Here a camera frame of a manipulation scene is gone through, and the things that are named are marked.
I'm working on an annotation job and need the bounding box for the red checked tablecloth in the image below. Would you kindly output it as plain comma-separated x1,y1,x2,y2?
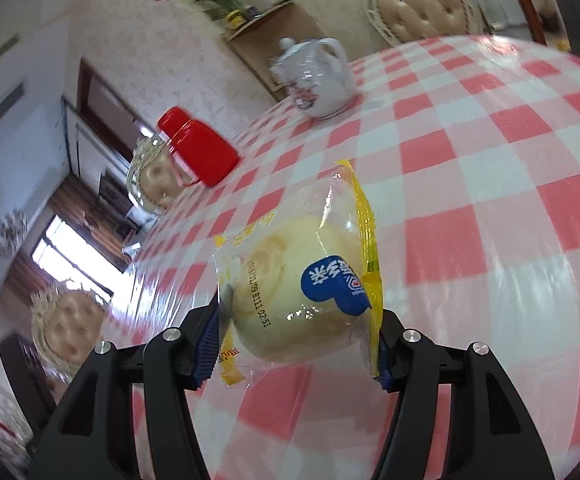
105,35,580,480

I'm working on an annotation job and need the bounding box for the red thermos jug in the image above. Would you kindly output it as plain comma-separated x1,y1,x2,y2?
157,106,242,188

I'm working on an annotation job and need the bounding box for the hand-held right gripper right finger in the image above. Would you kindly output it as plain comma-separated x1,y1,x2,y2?
372,307,556,480

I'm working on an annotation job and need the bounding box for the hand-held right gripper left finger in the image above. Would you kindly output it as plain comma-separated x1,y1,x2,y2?
29,292,222,480

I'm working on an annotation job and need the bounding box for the brown curtain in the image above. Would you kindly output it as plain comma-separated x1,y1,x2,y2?
45,172,136,271

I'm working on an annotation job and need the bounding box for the white floral teapot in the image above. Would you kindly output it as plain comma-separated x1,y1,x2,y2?
269,37,357,120

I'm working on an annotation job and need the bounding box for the cream tufted dining chair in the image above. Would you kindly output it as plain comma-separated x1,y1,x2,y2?
362,0,486,51
30,285,106,376
126,132,203,216

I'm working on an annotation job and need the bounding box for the yellow bun snack packet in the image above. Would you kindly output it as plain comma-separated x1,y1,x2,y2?
213,159,386,387

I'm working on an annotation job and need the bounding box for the wooden wall shelf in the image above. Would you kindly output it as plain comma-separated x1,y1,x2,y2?
220,0,328,101

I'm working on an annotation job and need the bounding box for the crystal chandelier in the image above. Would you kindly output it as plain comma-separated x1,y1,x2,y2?
0,210,28,256

